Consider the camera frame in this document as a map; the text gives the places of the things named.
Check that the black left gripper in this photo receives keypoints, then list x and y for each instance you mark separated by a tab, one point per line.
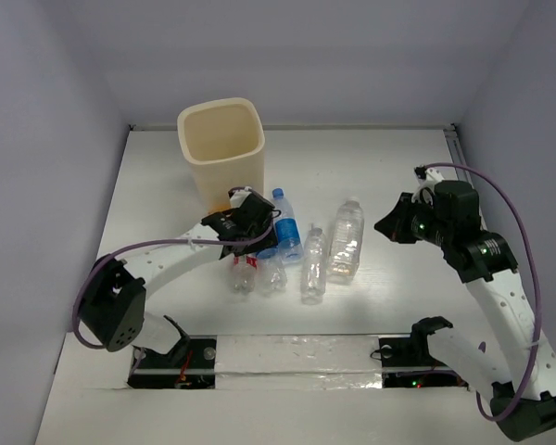
248	242

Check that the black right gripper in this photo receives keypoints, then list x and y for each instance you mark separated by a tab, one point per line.
394	225

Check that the tall blue cap bottle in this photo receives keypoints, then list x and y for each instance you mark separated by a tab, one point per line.
285	225

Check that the small blue label bottle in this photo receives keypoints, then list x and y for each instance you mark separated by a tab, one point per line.
272	275

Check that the large clear square bottle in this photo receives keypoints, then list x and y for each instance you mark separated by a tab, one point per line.
345	249

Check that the slim clear white-cap bottle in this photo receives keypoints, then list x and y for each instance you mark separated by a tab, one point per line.
313	273

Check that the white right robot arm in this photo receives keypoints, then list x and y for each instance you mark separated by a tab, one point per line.
521	390

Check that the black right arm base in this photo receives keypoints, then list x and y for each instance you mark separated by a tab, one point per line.
407	363

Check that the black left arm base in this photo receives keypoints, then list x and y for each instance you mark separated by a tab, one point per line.
189	365

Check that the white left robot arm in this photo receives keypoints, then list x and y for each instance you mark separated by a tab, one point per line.
109	312

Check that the cream plastic bin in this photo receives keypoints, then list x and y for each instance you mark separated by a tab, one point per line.
223	142

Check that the orange juice bottle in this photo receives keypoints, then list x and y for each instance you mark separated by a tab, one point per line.
222	206

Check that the red cap clear bottle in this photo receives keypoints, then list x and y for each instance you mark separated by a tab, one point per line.
243	274

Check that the silver tape strip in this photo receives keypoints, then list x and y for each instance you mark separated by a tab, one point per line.
297	363

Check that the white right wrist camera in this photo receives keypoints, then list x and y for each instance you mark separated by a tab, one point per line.
427	179

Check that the aluminium side rail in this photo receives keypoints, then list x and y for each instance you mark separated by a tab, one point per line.
456	152

